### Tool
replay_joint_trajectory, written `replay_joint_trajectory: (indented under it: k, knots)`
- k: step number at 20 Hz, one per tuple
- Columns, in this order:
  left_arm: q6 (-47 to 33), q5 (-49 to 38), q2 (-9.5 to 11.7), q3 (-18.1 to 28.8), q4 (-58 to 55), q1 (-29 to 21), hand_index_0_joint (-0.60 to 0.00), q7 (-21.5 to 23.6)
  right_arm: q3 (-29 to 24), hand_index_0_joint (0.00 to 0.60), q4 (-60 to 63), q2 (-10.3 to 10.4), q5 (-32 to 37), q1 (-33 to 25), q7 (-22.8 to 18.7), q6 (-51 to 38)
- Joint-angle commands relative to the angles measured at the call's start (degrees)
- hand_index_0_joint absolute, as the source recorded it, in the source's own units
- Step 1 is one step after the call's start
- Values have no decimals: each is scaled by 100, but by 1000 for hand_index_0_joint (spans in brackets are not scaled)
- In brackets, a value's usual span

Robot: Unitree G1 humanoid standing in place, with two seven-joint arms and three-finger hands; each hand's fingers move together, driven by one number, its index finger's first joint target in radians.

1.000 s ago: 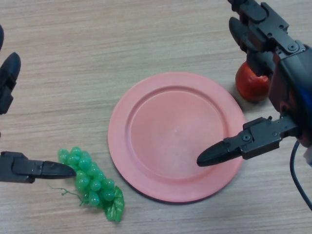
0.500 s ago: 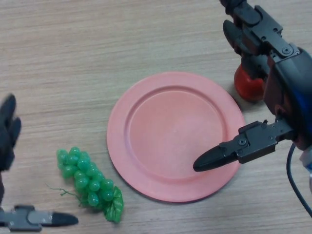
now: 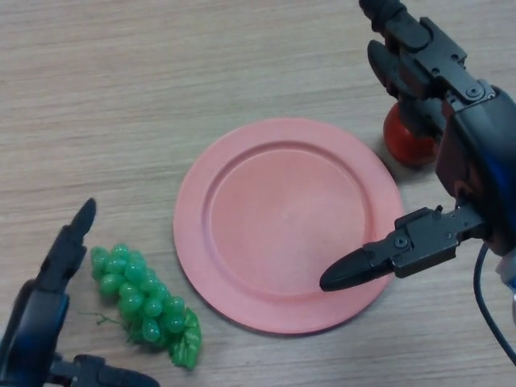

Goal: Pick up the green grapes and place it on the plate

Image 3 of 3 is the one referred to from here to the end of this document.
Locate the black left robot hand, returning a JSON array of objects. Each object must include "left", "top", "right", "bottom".
[{"left": 0, "top": 197, "right": 156, "bottom": 387}]

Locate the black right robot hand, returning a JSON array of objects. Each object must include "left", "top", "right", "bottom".
[{"left": 319, "top": 0, "right": 516, "bottom": 292}]

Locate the green plastic grape bunch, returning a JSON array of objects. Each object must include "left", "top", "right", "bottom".
[{"left": 78, "top": 243, "right": 202, "bottom": 370}]

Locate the pink round plate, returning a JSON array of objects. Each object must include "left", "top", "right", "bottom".
[{"left": 173, "top": 117, "right": 406, "bottom": 335}]

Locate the red apple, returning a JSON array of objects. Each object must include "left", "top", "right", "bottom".
[{"left": 382, "top": 102, "right": 440, "bottom": 167}]

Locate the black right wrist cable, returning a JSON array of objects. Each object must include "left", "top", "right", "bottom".
[{"left": 473, "top": 241, "right": 516, "bottom": 358}]

